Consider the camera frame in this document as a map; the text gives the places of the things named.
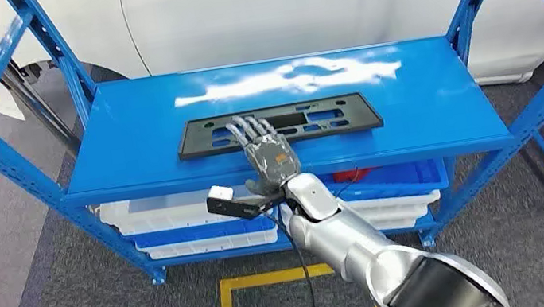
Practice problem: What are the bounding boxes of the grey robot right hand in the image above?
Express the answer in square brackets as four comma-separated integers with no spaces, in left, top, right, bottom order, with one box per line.
[223,107,306,202]

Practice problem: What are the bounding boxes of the black plastic frame part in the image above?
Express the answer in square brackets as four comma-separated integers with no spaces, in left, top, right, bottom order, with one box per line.
[173,88,386,161]

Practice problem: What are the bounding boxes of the blue metal shelf rack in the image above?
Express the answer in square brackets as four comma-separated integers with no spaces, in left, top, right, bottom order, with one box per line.
[0,0,544,307]

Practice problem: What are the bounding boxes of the red cloth object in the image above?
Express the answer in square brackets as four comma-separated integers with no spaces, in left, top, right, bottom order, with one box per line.
[332,166,378,185]

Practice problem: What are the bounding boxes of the blue plastic bin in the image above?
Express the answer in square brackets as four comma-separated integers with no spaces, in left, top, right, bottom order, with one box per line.
[132,214,278,251]
[318,157,452,208]

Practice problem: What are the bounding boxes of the white plastic bin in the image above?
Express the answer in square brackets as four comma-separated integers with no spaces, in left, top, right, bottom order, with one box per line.
[364,201,433,235]
[136,224,280,263]
[278,181,444,237]

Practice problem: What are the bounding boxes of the yellow floor tape square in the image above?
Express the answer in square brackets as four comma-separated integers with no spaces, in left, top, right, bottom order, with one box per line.
[213,256,387,307]

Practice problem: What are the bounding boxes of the white car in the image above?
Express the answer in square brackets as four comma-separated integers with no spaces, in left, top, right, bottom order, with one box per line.
[0,0,544,157]

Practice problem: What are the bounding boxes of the dark metal strut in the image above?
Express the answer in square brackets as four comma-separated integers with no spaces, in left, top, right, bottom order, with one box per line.
[0,42,84,168]

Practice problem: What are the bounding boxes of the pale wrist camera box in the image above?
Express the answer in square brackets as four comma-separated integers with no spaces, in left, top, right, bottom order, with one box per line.
[204,177,282,226]

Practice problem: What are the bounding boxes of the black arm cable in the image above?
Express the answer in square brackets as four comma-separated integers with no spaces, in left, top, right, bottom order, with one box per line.
[258,196,348,307]

